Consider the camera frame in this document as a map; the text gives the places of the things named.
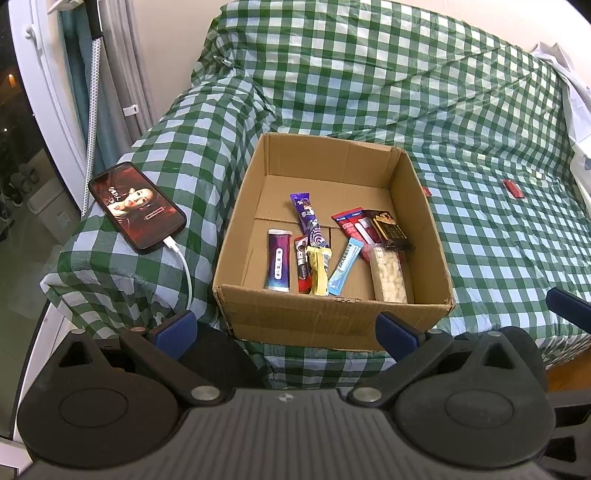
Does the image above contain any light blue stick packet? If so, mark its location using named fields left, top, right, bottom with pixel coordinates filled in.
left=328, top=237, right=363, bottom=297

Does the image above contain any silver and purple snack packet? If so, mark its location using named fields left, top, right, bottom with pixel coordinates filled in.
left=264, top=228, right=293, bottom=292

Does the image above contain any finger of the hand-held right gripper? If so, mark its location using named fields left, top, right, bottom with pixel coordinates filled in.
left=546, top=287, right=591, bottom=334

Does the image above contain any clear puffed snack packet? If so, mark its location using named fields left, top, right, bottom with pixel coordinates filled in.
left=368, top=244, right=409, bottom=304

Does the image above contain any white braided steamer hose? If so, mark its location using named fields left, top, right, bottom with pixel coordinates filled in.
left=82, top=37, right=105, bottom=217

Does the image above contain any black smartphone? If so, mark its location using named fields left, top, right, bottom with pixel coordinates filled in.
left=88, top=161, right=188, bottom=256

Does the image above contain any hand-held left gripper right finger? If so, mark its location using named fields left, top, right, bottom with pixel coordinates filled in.
left=346, top=311, right=536, bottom=409

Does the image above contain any yellow snack packet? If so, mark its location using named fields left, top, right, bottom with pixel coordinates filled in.
left=306, top=246, right=333, bottom=297

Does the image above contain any red snack bar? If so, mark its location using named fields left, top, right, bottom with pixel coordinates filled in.
left=293, top=234, right=312, bottom=295

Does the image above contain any cardboard box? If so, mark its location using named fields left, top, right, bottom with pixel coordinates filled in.
left=212, top=132, right=455, bottom=352

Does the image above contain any grey plastic bin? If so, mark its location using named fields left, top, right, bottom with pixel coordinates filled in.
left=27, top=184, right=77, bottom=243

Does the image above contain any grey striped curtain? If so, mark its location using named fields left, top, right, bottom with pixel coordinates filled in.
left=99, top=0, right=155, bottom=158

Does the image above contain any white cloth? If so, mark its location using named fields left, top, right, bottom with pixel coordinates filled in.
left=531, top=41, right=591, bottom=208

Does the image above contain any white charging cable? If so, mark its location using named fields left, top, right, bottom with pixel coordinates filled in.
left=163, top=236, right=195, bottom=312

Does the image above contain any dark brown chocolate bar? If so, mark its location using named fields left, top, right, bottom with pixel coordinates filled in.
left=372, top=210, right=414, bottom=252

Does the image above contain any green checked blanket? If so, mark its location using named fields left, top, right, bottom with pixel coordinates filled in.
left=41, top=0, right=591, bottom=384

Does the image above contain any black steamer handle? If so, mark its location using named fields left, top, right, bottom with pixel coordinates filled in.
left=85, top=0, right=105, bottom=40

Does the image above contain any teal curtain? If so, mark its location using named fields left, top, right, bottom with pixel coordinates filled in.
left=60, top=7, right=93, bottom=153

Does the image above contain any white door frame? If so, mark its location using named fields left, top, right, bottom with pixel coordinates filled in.
left=9, top=0, right=90, bottom=213

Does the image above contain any large red snack packet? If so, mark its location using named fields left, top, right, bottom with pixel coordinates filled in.
left=331, top=209, right=384, bottom=245

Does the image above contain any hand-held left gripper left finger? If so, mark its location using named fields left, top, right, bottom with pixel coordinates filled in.
left=55, top=310, right=227, bottom=409

